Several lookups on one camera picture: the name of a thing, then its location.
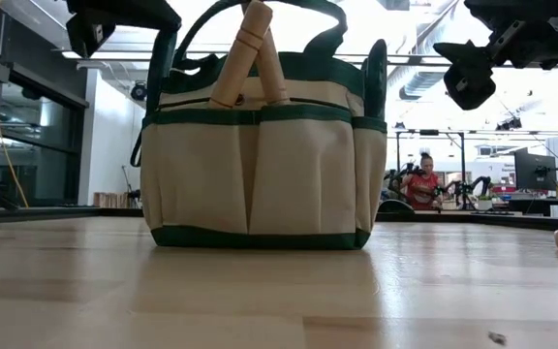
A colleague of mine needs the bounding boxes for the wooden-handled garden hand tool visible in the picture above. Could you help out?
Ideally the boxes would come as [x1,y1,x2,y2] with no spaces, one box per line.
[206,0,275,110]

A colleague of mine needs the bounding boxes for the black round wall fixture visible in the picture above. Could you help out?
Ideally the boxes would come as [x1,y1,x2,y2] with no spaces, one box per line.
[130,80,149,102]

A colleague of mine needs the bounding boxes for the wooden-handled steel trowel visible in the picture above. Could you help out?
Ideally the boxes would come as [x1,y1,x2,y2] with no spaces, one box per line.
[254,28,291,107]

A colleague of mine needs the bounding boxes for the yellow extension cable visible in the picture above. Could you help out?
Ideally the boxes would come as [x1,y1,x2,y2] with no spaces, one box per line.
[0,0,31,209]

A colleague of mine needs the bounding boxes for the black background desk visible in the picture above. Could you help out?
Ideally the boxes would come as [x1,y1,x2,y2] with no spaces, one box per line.
[509,196,558,217]

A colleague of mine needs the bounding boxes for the person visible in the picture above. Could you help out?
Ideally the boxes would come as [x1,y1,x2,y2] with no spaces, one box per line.
[401,150,443,211]

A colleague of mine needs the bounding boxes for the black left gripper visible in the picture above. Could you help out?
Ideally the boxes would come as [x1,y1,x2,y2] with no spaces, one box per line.
[64,0,182,59]

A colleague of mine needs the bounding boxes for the black office chair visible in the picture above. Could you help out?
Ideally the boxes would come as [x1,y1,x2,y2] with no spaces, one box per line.
[378,199,416,214]

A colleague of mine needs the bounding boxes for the beige green gardening tote bag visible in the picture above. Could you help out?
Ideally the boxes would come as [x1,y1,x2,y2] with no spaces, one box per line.
[131,0,389,251]

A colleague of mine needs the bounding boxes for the black computer monitor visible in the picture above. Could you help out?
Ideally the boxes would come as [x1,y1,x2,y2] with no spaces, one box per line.
[513,147,558,192]

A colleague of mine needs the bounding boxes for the black aluminium table frame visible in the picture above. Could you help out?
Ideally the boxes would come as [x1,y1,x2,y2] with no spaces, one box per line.
[0,206,558,232]

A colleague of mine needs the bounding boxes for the black background stand frame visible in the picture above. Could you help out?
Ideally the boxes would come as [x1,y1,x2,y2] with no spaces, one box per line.
[394,128,467,205]

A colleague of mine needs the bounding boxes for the horizontal overhead rig bar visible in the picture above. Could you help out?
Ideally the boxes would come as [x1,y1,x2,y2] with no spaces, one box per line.
[60,48,454,67]

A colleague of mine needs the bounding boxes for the stacked wooden blocks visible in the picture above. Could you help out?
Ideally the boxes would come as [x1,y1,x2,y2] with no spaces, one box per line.
[93,191,130,208]

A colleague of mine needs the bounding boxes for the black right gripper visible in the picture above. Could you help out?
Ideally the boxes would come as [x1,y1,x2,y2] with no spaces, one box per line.
[432,0,551,111]

